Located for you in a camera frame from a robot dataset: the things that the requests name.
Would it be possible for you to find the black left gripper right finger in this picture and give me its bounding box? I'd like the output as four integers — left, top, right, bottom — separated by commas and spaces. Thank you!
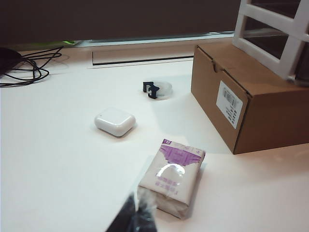
127, 189, 159, 232

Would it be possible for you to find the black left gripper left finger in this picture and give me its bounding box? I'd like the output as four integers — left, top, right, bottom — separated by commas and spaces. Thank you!
106, 193, 140, 232

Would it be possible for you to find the purple white napkin pack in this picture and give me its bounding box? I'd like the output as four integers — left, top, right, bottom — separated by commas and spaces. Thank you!
137, 138, 206, 214

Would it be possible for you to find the white earbud case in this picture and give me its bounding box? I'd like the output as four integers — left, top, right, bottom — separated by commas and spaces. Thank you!
94, 107, 136, 139

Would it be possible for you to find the black plastic clip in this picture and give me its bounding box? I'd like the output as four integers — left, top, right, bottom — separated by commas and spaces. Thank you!
142, 81, 161, 100

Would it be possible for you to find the clear tape roll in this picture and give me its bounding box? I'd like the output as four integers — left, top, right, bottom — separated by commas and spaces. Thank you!
154, 81, 174, 99

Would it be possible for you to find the brown cardboard box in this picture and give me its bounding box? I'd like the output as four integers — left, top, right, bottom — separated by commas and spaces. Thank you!
190, 44, 309, 155

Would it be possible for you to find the green flat item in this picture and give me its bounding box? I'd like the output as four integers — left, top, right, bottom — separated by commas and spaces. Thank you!
24, 40, 82, 49

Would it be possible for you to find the black bag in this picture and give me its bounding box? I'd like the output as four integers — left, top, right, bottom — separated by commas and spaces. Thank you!
0, 47, 22, 78

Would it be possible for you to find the grey desk partition panel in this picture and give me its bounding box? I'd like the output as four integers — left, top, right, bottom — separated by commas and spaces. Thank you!
0, 0, 242, 46

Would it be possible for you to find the black cable bundle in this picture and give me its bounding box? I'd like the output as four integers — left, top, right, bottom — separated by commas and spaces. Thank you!
0, 45, 64, 87

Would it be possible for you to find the white drawer cabinet frame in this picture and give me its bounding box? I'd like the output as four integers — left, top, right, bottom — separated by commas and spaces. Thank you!
231, 0, 309, 84

